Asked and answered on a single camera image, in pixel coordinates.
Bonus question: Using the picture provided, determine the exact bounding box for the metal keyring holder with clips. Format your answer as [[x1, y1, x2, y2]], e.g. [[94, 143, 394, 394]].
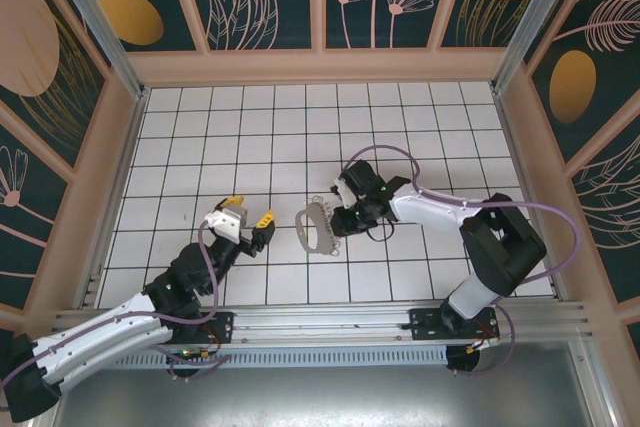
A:
[[294, 193, 344, 258]]

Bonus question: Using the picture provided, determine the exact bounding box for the small circuit board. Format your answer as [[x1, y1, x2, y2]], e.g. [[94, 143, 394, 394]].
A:
[[167, 345, 224, 364]]

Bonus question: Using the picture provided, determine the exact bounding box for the grey metal sheet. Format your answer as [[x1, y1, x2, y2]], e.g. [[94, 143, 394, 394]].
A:
[[47, 366, 601, 427]]

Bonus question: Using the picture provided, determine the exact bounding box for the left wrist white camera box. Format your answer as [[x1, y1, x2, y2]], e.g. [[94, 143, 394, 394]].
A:
[[203, 204, 247, 244]]

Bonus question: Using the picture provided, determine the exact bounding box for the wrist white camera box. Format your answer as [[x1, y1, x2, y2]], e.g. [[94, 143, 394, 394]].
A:
[[203, 204, 247, 244], [335, 177, 360, 212]]

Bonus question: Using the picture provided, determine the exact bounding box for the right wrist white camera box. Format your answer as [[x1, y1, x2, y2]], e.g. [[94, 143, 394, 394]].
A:
[[335, 177, 360, 212]]

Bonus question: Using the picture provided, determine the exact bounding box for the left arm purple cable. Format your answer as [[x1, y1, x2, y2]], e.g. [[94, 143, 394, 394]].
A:
[[0, 219, 234, 398]]

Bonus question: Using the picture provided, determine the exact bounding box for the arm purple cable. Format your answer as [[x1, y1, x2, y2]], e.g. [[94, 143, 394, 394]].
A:
[[344, 145, 582, 377], [0, 219, 234, 398]]

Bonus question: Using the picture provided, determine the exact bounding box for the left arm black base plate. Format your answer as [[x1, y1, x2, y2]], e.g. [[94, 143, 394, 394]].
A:
[[143, 310, 236, 346]]

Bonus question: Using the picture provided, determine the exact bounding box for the aluminium frame rail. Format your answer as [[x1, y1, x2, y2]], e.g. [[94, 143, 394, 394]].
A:
[[47, 300, 596, 348]]

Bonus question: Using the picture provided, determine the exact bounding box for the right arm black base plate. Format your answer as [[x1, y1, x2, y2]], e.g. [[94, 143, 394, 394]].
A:
[[408, 307, 501, 343]]

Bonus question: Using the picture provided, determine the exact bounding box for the slotted grey cable duct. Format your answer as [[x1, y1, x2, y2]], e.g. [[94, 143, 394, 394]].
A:
[[112, 348, 450, 369]]

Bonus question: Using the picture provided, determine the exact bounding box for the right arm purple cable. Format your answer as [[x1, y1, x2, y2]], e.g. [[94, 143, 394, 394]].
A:
[[344, 145, 582, 377]]

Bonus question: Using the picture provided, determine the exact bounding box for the aluminium frame post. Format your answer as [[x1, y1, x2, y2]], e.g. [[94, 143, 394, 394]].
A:
[[42, 0, 151, 101], [492, 0, 581, 94]]

